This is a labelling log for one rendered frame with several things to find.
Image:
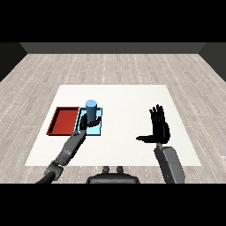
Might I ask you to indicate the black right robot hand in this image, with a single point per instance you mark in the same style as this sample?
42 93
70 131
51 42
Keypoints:
161 129

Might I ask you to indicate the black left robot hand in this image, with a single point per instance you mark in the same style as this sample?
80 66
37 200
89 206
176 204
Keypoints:
84 123

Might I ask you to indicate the blue can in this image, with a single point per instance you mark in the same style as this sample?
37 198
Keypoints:
91 113

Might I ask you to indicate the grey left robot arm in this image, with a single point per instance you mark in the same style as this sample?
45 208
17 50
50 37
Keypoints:
67 153

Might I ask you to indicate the light blue shallow open box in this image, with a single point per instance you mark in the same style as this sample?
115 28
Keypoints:
94 129

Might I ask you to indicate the red shallow open box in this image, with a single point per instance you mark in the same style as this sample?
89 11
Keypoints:
63 121

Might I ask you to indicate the dark grey robot body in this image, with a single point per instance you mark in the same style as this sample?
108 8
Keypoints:
113 177

